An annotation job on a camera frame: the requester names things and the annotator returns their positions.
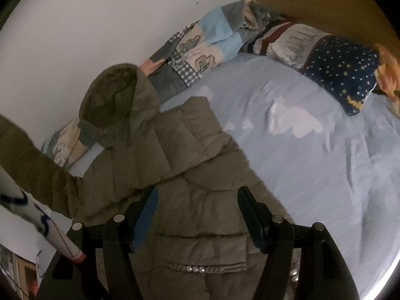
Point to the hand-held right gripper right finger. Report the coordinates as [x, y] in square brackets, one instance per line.
[250, 215]

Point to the patchwork quilt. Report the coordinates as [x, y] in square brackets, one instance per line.
[200, 47]

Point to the orange plush toy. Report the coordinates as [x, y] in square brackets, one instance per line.
[387, 72]

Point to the light blue bed sheet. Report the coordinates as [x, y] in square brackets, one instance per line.
[312, 178]

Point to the olive puffer jacket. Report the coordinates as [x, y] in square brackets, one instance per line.
[193, 162]

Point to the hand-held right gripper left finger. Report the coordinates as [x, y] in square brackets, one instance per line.
[145, 218]

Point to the wooden headboard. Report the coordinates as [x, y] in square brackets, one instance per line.
[328, 3]

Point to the navy star pillow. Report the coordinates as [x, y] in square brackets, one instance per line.
[340, 68]

